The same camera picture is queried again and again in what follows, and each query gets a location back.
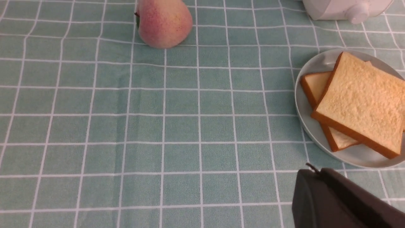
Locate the pink peach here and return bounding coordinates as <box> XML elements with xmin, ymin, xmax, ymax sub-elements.
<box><xmin>134</xmin><ymin>0</ymin><xmax>193</xmax><ymax>49</ymax></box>

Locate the toast slice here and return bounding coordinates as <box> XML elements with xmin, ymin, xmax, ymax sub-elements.
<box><xmin>300</xmin><ymin>61</ymin><xmax>374</xmax><ymax>152</ymax></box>
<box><xmin>311</xmin><ymin>52</ymin><xmax>404</xmax><ymax>159</ymax></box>

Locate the green checkered tablecloth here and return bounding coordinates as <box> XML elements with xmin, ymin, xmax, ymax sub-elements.
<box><xmin>0</xmin><ymin>0</ymin><xmax>404</xmax><ymax>228</ymax></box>

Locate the light blue round plate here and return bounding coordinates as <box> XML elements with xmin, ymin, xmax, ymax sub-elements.
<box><xmin>295</xmin><ymin>49</ymin><xmax>405</xmax><ymax>169</ymax></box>

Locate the white two-slot toaster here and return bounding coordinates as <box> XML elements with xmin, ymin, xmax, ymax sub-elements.
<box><xmin>303</xmin><ymin>0</ymin><xmax>393</xmax><ymax>24</ymax></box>

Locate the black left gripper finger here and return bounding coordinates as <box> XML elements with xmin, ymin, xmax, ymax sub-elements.
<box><xmin>292</xmin><ymin>163</ymin><xmax>405</xmax><ymax>228</ymax></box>

